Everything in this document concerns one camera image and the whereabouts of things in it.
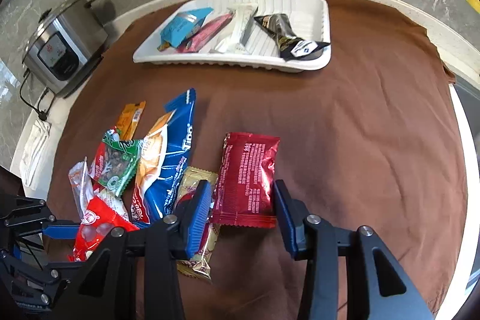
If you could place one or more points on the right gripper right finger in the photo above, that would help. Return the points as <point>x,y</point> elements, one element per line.
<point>308,237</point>

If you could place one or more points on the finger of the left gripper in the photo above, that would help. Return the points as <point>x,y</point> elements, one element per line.
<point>60,230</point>

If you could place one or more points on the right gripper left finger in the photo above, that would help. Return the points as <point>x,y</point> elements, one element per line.
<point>177,237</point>

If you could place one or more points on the red candy bag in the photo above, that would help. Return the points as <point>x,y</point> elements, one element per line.
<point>103,213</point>

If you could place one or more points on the gold red snack packet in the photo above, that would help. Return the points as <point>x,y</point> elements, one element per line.
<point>202,233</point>

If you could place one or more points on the blue roll cake packet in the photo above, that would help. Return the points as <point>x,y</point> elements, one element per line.
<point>163,159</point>

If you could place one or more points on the dark red foil packet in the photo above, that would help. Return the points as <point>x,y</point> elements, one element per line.
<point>244,184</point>

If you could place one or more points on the green snack packet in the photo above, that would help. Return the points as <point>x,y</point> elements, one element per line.
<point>115,162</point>

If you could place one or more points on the black snack packet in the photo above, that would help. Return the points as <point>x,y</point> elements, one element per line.
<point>290,46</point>

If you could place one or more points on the pink snack bar wrapper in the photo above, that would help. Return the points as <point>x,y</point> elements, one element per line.
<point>195,43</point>

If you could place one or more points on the white snack packet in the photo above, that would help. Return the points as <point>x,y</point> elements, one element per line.
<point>234,37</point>

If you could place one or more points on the light blue snack packet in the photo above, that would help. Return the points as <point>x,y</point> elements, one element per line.
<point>184,25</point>

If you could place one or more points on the folded white cloth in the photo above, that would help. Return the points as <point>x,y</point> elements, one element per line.
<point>34,165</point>

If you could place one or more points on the brown cloth mat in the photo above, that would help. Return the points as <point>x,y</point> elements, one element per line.
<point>370,139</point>

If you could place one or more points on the orange snack stick packet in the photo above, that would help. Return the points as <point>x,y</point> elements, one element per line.
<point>126,125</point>

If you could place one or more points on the stainless steel rice cooker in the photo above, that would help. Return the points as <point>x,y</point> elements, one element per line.
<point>66,46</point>

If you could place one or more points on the white plastic tray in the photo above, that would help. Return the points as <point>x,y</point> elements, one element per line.
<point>309,19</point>

